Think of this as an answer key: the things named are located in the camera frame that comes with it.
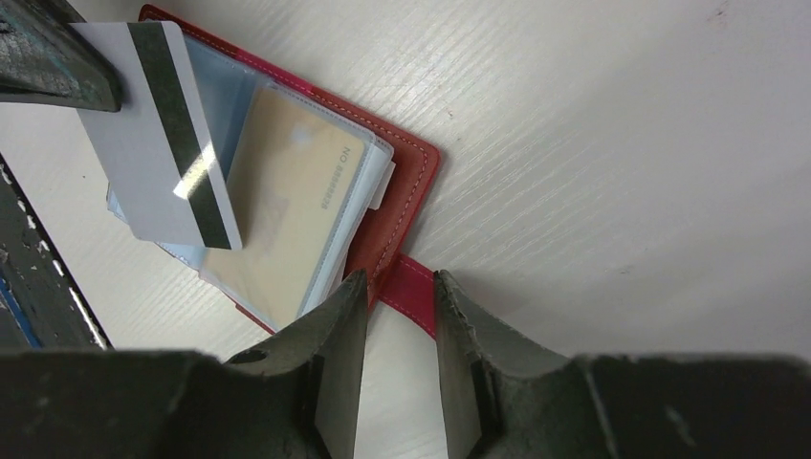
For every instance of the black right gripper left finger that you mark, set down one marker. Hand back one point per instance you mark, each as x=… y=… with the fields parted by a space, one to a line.
x=293 y=395

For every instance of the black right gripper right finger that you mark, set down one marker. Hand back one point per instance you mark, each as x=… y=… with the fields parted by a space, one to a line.
x=506 y=396

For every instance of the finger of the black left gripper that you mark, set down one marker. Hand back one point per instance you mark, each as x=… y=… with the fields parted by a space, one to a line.
x=44 y=60

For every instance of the white card dark stripe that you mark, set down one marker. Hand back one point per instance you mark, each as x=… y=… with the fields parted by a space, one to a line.
x=157 y=152

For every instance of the red leather card holder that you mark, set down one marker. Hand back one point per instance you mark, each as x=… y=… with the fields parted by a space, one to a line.
x=393 y=278

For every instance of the white card edgewise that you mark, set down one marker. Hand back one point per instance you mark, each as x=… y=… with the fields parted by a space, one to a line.
x=293 y=169

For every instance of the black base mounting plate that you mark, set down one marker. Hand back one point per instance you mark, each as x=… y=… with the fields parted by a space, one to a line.
x=42 y=296

